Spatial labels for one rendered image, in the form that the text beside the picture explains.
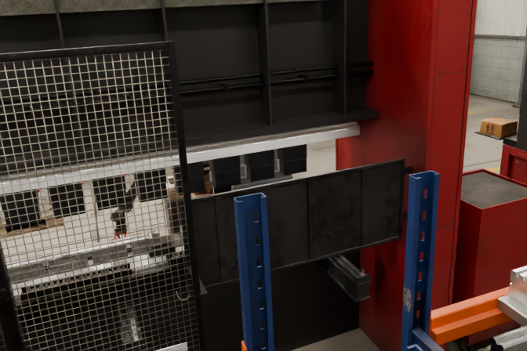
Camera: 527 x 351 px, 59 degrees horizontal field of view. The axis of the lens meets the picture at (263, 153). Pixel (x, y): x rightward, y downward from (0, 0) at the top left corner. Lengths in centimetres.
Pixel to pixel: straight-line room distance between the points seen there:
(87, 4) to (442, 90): 161
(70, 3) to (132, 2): 24
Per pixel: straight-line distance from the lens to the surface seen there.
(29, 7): 213
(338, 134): 274
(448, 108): 242
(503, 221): 294
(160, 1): 216
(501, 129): 419
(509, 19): 1061
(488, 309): 130
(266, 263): 95
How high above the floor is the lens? 210
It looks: 18 degrees down
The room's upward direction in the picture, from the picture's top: 3 degrees counter-clockwise
